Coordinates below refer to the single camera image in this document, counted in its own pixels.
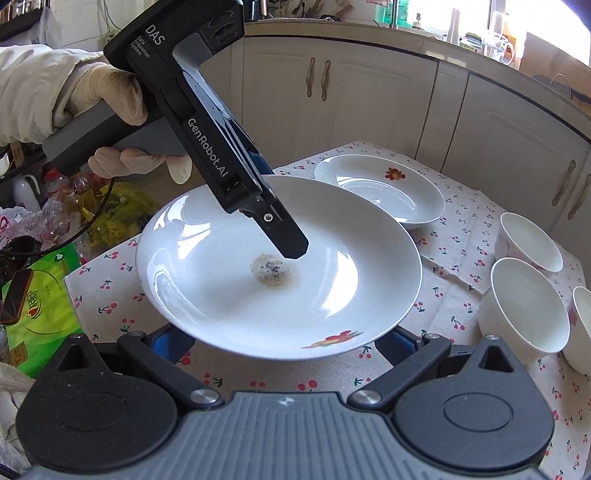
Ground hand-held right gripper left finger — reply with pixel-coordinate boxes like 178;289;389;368
55;323;222;411

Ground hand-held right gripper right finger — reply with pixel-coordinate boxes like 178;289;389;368
346;328;529;412

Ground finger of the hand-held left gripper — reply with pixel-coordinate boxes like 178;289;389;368
220;109;275;179
239;193;310;260

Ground food scrap lump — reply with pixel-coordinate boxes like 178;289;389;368
249;253;298;291

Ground white fruit-print plate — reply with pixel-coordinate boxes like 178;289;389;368
135;175;423;362
313;154;446;230

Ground white porcelain bowl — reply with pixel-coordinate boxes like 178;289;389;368
495;212;565;278
478;257;571;366
562;286;591;374

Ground person's left forearm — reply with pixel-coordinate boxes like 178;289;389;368
0;45;105;149

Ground person's left hand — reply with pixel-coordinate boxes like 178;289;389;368
61;61;193;185

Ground white cabinet door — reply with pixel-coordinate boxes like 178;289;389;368
551;134;591;264
323;53;439;185
443;74;591;222
244;37;326;174

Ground cherry print tablecloth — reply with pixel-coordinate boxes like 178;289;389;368
65;141;591;480

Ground yellow plastic bag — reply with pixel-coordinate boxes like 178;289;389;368
76;181;155;243

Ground green printed bag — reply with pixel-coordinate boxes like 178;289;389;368
0;244;85;380

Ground clear plastic bottle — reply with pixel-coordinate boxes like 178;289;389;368
43;168;88;217

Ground wooden kitchen utensils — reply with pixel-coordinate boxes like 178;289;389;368
295;0;354;17

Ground white cloth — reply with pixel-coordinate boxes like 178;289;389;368
0;362;35;476

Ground clear plastic bag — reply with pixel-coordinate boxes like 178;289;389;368
0;205;81;252

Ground white kettle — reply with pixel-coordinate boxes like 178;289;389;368
11;174;42;210

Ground green plastic bottle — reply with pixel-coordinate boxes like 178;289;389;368
375;0;409;26

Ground clear stacked cups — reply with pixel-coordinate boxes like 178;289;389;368
445;8;462;47

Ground glass pitcher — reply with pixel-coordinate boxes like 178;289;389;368
485;10;517;65

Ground black cable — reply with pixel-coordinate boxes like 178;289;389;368
0;174;116;261

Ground metal wall rack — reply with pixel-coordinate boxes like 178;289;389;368
0;0;51;33

